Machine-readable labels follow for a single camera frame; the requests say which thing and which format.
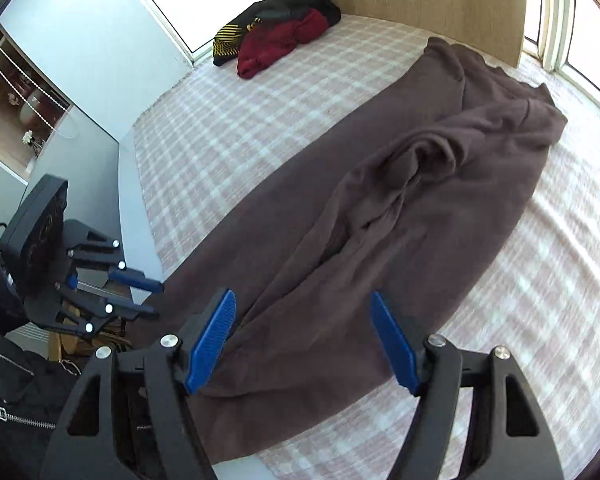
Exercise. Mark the dark red garment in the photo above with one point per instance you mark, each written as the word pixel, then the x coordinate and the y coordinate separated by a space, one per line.
pixel 269 42

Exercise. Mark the brown fleece garment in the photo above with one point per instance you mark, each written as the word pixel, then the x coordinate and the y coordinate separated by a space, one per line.
pixel 413 193

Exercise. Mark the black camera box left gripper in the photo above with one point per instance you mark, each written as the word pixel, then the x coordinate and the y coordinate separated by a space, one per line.
pixel 31 238

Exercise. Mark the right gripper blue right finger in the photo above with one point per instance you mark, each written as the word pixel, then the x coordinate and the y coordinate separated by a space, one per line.
pixel 401 339

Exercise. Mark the wooden shelf unit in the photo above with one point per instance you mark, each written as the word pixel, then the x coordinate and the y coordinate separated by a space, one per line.
pixel 31 109

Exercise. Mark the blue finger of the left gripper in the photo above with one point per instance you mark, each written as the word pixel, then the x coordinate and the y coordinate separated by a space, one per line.
pixel 137 310
pixel 135 279

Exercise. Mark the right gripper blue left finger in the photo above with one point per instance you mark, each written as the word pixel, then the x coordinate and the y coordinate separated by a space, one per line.
pixel 204 337

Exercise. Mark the black zippered jacket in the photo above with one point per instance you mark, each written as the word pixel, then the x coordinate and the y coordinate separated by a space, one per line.
pixel 33 392

